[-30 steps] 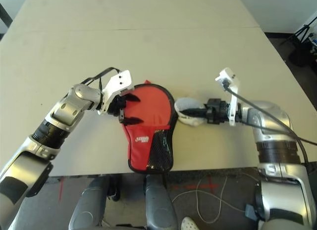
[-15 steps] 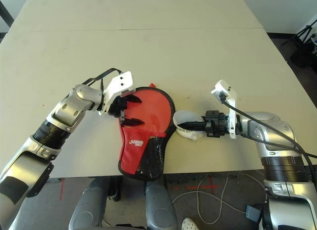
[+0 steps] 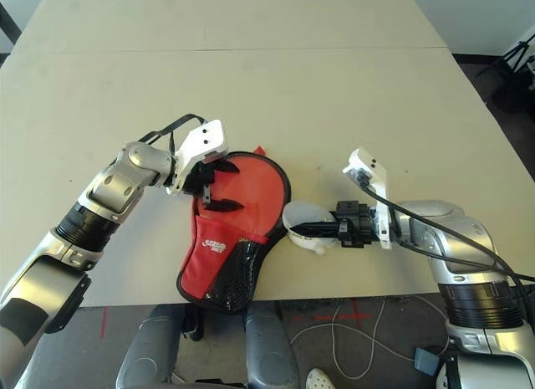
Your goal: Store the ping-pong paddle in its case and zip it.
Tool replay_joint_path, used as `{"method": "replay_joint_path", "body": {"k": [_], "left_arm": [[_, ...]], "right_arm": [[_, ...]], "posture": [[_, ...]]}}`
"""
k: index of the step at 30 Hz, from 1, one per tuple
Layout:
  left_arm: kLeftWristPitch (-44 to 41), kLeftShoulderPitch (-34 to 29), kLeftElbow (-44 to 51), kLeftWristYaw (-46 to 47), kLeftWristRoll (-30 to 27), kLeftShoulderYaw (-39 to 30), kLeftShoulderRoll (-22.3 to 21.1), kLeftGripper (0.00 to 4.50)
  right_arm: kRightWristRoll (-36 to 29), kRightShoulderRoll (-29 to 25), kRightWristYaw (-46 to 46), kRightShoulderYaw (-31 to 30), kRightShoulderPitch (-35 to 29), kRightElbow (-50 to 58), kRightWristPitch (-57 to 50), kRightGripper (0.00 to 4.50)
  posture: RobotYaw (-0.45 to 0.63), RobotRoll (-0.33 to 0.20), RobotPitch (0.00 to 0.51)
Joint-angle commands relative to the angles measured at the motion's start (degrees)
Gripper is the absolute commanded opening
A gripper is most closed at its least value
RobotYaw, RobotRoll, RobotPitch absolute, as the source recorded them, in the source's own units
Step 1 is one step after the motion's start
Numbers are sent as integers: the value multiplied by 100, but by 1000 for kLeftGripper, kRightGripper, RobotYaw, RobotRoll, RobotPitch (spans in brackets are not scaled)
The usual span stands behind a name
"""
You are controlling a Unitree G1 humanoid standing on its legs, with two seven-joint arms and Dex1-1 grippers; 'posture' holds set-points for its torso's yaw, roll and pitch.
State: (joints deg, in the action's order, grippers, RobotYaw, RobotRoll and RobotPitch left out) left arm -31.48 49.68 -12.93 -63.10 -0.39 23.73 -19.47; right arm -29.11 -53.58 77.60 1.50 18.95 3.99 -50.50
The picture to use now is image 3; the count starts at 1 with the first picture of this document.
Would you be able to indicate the grey robot left leg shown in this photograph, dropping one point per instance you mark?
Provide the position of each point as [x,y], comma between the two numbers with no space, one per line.
[146,351]

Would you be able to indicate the grey robot leg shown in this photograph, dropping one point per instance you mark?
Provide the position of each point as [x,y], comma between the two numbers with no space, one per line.
[267,351]
[146,351]

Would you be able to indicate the black red paddle case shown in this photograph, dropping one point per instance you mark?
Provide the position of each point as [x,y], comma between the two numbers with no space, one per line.
[200,272]

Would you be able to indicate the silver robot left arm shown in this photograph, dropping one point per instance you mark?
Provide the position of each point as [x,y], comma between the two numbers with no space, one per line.
[108,192]

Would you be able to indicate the black metal table frame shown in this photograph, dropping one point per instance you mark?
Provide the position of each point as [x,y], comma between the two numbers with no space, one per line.
[8,25]

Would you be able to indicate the black tripod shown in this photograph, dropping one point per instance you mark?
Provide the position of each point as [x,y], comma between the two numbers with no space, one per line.
[518,54]

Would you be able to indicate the black rubbish bin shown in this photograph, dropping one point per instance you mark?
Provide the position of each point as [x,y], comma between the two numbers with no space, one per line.
[507,94]

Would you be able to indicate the white perforated clog shoe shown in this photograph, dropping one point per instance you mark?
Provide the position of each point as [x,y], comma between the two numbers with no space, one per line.
[319,380]

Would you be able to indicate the grey foot pedal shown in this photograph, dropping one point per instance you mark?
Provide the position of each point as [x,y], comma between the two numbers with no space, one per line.
[425,360]

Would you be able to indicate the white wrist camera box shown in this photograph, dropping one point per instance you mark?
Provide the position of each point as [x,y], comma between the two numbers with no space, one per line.
[205,146]
[376,175]

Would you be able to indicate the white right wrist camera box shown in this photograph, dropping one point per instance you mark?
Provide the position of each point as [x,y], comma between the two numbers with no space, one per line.
[376,175]

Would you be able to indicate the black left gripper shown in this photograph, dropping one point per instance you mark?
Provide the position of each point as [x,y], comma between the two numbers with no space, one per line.
[200,180]

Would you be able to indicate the grey robot right leg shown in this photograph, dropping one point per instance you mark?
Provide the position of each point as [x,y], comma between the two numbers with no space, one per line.
[267,351]

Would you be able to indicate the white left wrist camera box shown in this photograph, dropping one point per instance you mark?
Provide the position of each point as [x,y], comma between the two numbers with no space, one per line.
[205,146]

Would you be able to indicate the red floor tape line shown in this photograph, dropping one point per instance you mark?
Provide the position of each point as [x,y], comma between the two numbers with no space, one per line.
[103,322]

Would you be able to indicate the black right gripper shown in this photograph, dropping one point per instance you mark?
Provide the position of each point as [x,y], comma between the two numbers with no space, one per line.
[355,223]

